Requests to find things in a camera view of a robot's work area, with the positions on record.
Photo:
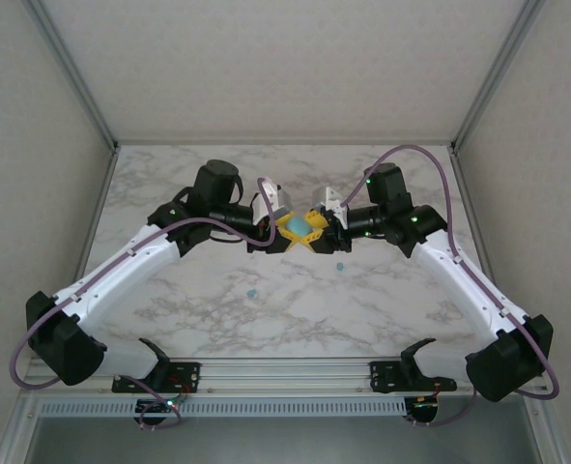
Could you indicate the blue earbud charging case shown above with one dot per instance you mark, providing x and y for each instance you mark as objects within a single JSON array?
[{"x": 297, "y": 226}]

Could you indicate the blue earbud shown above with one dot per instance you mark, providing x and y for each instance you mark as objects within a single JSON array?
[
  {"x": 340, "y": 266},
  {"x": 251, "y": 293}
]

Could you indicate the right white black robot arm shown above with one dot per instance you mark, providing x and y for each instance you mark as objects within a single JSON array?
[{"x": 459, "y": 275}]

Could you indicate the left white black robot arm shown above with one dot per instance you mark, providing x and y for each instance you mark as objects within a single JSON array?
[{"x": 121, "y": 270}]

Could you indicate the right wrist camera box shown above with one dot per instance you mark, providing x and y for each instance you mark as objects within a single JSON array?
[{"x": 328, "y": 200}]

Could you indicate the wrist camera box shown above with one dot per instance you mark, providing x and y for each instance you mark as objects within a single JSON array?
[
  {"x": 328, "y": 200},
  {"x": 277, "y": 198}
]

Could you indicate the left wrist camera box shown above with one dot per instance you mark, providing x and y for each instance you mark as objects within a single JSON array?
[{"x": 277, "y": 198}]

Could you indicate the aluminium table rear rail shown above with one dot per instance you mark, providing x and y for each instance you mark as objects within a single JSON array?
[{"x": 217, "y": 143}]

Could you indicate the aluminium table edge rail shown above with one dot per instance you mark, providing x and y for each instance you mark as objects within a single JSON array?
[
  {"x": 90, "y": 241},
  {"x": 464, "y": 188}
]

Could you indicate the aluminium mounting rail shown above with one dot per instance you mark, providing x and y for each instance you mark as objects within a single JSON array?
[{"x": 285, "y": 372}]

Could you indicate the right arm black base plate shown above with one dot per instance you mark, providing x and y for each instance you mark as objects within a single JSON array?
[{"x": 386, "y": 374}]

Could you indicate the aluminium frame post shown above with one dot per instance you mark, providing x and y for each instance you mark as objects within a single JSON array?
[
  {"x": 496, "y": 72},
  {"x": 75, "y": 72}
]

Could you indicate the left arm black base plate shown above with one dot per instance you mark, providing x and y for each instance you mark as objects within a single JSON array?
[{"x": 183, "y": 374}]

